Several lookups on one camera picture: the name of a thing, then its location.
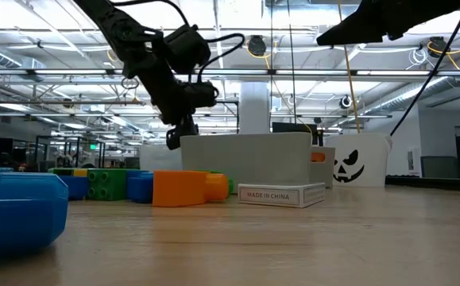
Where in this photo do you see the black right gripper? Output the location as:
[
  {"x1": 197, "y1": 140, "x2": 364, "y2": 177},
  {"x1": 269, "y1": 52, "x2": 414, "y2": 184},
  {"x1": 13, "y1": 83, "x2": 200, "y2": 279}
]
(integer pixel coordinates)
[{"x1": 315, "y1": 0, "x2": 460, "y2": 46}]

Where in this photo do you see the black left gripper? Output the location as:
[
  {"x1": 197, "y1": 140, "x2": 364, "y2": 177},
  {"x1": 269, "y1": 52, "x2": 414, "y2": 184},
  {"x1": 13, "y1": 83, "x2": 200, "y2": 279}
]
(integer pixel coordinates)
[{"x1": 124, "y1": 39, "x2": 199, "y2": 151}]

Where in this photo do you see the orange single-stud block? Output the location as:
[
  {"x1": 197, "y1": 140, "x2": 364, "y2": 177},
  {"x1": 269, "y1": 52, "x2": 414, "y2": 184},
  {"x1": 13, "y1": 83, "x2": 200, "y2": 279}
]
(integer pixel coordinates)
[{"x1": 152, "y1": 169, "x2": 230, "y2": 208}]

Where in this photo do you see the dark blue hollow brick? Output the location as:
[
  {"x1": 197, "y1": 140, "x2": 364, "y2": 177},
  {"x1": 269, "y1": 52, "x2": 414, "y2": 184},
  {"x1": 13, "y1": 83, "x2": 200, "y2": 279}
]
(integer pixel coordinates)
[
  {"x1": 58, "y1": 176, "x2": 91, "y2": 201},
  {"x1": 127, "y1": 170, "x2": 155, "y2": 204}
]

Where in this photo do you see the large blue two-stud block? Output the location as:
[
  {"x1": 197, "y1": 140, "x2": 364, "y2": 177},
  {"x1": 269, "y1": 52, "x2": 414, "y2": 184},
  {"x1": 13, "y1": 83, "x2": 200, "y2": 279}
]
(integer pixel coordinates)
[{"x1": 0, "y1": 165, "x2": 70, "y2": 275}]

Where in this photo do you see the translucent white plastic bin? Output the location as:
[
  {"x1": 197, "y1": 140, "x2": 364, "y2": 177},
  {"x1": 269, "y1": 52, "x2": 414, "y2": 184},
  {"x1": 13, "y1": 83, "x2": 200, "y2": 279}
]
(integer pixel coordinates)
[{"x1": 139, "y1": 144, "x2": 183, "y2": 172}]

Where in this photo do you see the large grey plastic bin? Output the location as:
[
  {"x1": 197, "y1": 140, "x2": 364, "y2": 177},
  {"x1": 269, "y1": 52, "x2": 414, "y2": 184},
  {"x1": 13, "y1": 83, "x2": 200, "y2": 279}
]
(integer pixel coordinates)
[{"x1": 180, "y1": 132, "x2": 313, "y2": 195}]

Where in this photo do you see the white column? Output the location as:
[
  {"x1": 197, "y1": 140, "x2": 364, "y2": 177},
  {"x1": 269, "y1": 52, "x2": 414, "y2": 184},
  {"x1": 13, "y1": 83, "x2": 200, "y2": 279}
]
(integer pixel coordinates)
[{"x1": 239, "y1": 81, "x2": 271, "y2": 135}]

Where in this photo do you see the green hollow brick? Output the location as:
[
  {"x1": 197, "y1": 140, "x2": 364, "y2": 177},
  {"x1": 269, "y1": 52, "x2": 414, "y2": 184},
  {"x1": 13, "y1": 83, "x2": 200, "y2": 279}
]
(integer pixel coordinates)
[{"x1": 87, "y1": 168, "x2": 130, "y2": 202}]

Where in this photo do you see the black metal rack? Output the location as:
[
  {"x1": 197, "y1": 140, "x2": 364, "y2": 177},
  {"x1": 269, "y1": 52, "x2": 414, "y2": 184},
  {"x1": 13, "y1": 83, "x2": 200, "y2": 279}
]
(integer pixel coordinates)
[{"x1": 34, "y1": 136, "x2": 106, "y2": 172}]

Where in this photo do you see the white jack-o'-lantern bucket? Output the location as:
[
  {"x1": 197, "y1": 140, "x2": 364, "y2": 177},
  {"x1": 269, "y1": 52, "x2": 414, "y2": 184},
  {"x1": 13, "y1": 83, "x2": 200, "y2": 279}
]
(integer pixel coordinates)
[{"x1": 324, "y1": 133, "x2": 393, "y2": 188}]

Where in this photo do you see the grey ceiling conduit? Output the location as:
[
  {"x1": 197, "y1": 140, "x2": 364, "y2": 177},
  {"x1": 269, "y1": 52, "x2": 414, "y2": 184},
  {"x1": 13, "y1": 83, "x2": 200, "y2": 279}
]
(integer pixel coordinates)
[{"x1": 0, "y1": 99, "x2": 147, "y2": 106}]

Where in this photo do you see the white grey-print card box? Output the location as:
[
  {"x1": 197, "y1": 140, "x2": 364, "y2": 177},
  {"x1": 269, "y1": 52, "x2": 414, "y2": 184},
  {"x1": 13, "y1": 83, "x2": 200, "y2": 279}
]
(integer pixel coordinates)
[{"x1": 237, "y1": 182, "x2": 327, "y2": 209}]

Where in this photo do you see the grey cabinet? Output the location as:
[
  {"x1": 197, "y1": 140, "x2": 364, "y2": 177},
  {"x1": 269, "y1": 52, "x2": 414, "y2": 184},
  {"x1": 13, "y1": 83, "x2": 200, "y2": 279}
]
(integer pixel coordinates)
[{"x1": 419, "y1": 156, "x2": 460, "y2": 180}]

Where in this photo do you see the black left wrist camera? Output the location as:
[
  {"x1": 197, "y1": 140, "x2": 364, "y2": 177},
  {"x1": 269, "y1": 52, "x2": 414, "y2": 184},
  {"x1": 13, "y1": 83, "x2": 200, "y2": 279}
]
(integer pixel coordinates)
[{"x1": 184, "y1": 80, "x2": 219, "y2": 109}]

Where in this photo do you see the yellow hanging cable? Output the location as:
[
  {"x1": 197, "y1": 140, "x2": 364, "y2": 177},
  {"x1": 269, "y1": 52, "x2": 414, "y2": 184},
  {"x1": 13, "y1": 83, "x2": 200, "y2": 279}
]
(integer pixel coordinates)
[{"x1": 336, "y1": 0, "x2": 362, "y2": 134}]

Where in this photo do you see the black camera stand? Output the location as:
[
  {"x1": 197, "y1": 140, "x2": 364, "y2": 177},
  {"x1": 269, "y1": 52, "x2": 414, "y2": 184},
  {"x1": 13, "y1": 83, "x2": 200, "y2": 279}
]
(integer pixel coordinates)
[{"x1": 213, "y1": 99, "x2": 240, "y2": 135}]

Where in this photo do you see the black hanging cable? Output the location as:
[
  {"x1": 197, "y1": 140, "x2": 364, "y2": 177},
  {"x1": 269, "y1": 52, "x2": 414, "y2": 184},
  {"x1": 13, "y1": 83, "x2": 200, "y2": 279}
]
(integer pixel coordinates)
[{"x1": 390, "y1": 3, "x2": 460, "y2": 137}]

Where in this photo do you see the silver ceiling duct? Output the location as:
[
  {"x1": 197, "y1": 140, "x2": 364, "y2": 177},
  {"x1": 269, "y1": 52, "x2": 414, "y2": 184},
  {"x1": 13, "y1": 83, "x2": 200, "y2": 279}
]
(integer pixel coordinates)
[{"x1": 362, "y1": 77, "x2": 460, "y2": 116}]

